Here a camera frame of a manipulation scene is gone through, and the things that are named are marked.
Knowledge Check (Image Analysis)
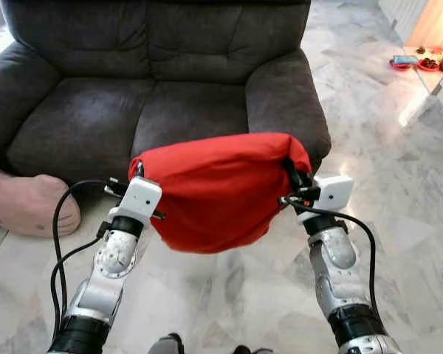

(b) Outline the red square pillow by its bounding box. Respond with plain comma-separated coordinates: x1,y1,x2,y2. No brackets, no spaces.
128,133,313,255

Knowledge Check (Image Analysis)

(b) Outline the grey-brown fabric sofa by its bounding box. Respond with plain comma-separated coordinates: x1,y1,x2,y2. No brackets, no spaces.
0,0,333,185

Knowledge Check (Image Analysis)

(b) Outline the pale pink pillow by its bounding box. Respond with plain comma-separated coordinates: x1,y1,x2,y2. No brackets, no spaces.
0,166,82,238

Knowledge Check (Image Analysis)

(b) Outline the red bowl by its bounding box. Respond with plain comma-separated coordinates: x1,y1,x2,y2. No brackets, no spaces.
419,55,442,72
390,55,418,71

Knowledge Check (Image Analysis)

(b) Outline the robot right leg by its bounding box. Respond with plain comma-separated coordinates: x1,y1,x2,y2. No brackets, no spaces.
233,345,274,354

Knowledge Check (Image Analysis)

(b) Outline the robot leg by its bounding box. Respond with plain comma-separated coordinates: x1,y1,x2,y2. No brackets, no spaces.
148,333,185,354
233,345,274,354

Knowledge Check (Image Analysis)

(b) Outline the robot left leg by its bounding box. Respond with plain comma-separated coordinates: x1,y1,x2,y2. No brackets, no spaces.
148,333,185,354

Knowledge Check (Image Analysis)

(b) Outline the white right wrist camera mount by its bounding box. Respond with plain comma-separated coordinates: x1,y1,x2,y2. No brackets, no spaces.
310,175,354,215

